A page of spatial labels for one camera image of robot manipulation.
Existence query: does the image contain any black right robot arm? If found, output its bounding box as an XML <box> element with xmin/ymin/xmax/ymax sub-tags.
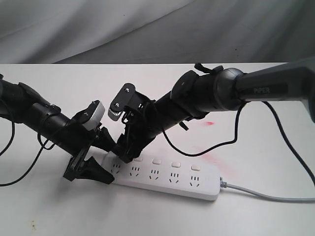
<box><xmin>108</xmin><ymin>58</ymin><xmax>315</xmax><ymax>163</ymax></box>

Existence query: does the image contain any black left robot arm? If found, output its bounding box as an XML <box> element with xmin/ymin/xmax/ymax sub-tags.
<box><xmin>0</xmin><ymin>79</ymin><xmax>117</xmax><ymax>184</ymax></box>

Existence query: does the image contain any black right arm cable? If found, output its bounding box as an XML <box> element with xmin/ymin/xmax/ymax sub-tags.
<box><xmin>161</xmin><ymin>99</ymin><xmax>315</xmax><ymax>195</ymax></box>

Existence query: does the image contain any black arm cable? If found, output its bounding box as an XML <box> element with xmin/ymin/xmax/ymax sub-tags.
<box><xmin>161</xmin><ymin>99</ymin><xmax>315</xmax><ymax>195</ymax></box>
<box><xmin>0</xmin><ymin>98</ymin><xmax>60</xmax><ymax>187</ymax></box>

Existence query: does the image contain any grey backdrop cloth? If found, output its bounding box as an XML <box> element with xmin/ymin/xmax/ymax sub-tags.
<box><xmin>0</xmin><ymin>0</ymin><xmax>315</xmax><ymax>64</ymax></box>

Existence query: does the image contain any white five-outlet power strip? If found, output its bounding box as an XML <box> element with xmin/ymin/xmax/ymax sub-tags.
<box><xmin>102</xmin><ymin>153</ymin><xmax>220</xmax><ymax>201</ymax></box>

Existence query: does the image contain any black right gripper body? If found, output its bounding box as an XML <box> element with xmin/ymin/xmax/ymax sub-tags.
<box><xmin>118</xmin><ymin>92</ymin><xmax>164</xmax><ymax>152</ymax></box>

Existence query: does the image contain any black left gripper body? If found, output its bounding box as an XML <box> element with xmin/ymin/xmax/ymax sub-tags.
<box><xmin>49</xmin><ymin>110</ymin><xmax>101</xmax><ymax>181</ymax></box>

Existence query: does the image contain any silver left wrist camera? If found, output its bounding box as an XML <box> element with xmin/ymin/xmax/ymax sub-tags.
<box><xmin>80</xmin><ymin>100</ymin><xmax>105</xmax><ymax>131</ymax></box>

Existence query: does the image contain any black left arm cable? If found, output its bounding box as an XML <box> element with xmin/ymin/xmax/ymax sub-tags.
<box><xmin>0</xmin><ymin>98</ymin><xmax>60</xmax><ymax>187</ymax></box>

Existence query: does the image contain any white power cable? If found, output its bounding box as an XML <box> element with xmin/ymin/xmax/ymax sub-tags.
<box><xmin>219</xmin><ymin>176</ymin><xmax>315</xmax><ymax>205</ymax></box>

